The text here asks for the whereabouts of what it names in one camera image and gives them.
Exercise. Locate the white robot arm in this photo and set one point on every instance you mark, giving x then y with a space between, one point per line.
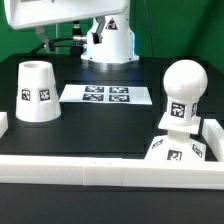
110 43

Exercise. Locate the white lamp bulb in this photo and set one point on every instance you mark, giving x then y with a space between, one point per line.
185 81

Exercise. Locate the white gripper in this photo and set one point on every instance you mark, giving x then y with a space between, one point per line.
21 14

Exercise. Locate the white right fence wall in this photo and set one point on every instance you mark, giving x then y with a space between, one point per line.
213 133

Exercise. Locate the white marker sheet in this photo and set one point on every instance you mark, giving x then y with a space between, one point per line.
106 94

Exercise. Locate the white lamp base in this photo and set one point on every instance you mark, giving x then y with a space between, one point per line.
177 145

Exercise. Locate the white front fence wall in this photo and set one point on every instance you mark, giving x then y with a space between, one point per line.
110 172

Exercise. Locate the white left fence block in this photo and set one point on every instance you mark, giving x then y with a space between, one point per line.
3 123

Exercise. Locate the white fence wall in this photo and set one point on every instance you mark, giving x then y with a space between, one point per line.
213 133
110 172

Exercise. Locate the white lamp shade cone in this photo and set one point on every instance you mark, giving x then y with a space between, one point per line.
37 98

